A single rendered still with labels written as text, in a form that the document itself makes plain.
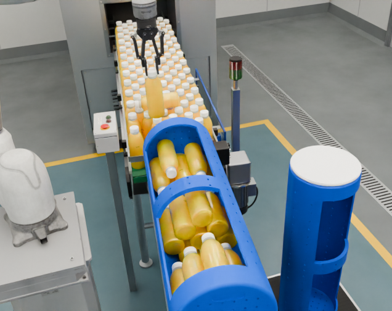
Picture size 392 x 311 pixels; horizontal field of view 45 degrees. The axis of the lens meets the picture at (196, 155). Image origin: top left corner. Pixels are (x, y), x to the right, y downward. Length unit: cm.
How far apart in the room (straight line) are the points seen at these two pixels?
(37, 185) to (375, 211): 244
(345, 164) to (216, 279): 94
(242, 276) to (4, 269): 75
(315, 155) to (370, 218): 143
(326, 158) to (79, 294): 108
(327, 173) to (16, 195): 113
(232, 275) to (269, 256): 179
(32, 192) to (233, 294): 71
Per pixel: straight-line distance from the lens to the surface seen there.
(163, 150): 186
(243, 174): 230
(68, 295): 179
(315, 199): 192
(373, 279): 300
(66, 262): 156
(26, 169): 156
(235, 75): 235
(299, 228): 205
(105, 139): 212
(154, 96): 198
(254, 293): 126
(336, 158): 203
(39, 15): 616
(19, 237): 167
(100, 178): 376
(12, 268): 160
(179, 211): 155
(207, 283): 122
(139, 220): 274
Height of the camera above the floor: 214
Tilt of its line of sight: 34 degrees down
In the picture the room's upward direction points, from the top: 3 degrees counter-clockwise
